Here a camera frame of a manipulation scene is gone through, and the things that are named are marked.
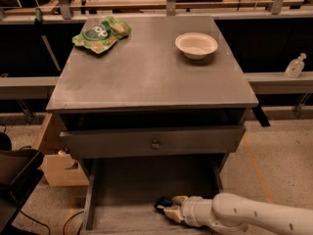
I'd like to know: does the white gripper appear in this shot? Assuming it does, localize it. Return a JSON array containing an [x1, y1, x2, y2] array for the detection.
[[163, 195, 203, 227]]

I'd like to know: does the dark blue rxbar wrapper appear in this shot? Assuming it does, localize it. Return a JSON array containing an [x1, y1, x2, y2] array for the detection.
[[154, 197, 173, 213]]

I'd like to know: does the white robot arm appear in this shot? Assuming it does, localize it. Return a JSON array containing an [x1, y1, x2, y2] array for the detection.
[[162, 193, 313, 235]]

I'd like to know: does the grey open middle drawer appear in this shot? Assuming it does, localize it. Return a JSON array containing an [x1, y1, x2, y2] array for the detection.
[[81, 155, 222, 235]]

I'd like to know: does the round metal drawer knob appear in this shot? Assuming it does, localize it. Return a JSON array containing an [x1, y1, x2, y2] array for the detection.
[[151, 140, 160, 150]]

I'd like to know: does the grey wooden drawer cabinet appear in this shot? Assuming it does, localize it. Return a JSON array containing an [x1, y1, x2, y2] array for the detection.
[[45, 15, 259, 235]]

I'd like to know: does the grey top drawer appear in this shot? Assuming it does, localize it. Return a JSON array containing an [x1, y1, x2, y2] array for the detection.
[[61, 125, 246, 159]]

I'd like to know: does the cardboard box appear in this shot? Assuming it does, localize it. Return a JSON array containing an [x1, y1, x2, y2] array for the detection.
[[32, 114, 89, 187]]

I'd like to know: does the black tray bin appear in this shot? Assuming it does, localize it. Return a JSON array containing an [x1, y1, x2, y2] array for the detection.
[[0, 149, 44, 235]]

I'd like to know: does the white paper bowl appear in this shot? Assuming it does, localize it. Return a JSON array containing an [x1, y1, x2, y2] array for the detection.
[[175, 32, 218, 60]]

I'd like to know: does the clear sanitizer bottle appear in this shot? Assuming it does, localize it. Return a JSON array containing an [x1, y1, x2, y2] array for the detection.
[[285, 53, 306, 78]]

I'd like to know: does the green chip bag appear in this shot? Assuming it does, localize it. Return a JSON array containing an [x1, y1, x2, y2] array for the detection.
[[72, 16, 131, 54]]

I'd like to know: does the black floor cable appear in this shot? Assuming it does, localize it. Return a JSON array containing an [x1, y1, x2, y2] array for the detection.
[[19, 209, 85, 235]]

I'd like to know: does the green handled tool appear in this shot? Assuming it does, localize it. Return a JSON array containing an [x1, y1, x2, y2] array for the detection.
[[34, 8, 61, 71]]

